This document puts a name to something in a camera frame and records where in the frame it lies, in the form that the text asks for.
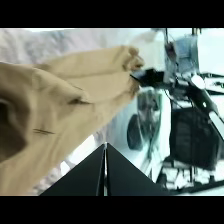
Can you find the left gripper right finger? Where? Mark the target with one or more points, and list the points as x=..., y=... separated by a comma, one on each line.
x=130, y=176

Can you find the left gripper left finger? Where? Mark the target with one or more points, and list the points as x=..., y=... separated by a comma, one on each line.
x=83, y=176

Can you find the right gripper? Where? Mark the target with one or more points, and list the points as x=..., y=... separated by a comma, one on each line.
x=148, y=77

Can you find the tan garment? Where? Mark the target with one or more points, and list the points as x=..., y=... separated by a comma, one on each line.
x=66, y=110

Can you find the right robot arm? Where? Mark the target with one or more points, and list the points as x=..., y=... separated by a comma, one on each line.
x=203, y=96

